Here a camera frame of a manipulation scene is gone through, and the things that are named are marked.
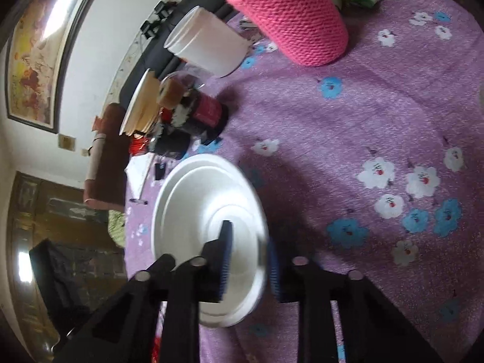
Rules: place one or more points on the purple floral tablecloth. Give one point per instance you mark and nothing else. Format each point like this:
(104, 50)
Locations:
(340, 121)

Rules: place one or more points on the small black flat object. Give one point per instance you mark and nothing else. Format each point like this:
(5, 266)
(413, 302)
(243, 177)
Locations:
(159, 172)

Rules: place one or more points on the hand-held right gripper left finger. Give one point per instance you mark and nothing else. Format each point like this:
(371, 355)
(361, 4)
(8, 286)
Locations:
(225, 257)

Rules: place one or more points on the jar with red label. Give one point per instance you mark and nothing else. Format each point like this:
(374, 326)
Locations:
(206, 111)

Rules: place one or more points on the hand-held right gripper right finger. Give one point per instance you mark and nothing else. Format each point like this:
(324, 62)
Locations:
(274, 272)

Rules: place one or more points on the stack of beige bowls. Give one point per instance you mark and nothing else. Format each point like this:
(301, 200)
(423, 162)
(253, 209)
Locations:
(141, 102)

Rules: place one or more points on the pink cloth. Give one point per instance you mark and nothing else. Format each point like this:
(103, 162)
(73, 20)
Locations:
(98, 123)

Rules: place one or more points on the large white foam bowl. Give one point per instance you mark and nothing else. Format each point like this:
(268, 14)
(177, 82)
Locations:
(196, 204)

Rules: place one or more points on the white paper sheet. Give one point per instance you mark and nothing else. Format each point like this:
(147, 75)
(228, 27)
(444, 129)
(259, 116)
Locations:
(138, 172)

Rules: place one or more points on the white plastic cup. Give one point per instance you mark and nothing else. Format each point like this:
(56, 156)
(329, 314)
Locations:
(211, 41)

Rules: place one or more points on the brown wooden wardrobe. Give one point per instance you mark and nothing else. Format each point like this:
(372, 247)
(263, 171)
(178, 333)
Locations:
(26, 211)

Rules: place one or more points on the small wall plaque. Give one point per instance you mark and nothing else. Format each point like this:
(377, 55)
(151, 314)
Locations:
(66, 142)

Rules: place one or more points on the brown armchair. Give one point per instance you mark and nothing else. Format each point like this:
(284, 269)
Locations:
(109, 166)

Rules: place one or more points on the pink knitted sleeve bottle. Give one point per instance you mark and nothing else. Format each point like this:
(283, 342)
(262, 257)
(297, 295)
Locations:
(295, 22)

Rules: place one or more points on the black clamp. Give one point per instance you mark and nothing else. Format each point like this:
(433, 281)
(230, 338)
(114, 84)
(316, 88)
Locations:
(149, 28)
(160, 9)

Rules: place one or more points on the framed wall painting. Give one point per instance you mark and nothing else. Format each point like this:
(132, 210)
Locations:
(37, 56)

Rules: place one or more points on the green patterned blanket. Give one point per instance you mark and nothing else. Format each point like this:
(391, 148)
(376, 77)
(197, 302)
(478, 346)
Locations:
(117, 227)

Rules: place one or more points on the black jar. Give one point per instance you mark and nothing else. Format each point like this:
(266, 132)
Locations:
(172, 143)

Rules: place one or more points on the glass jar with wooden lid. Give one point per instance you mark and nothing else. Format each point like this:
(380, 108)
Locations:
(172, 90)

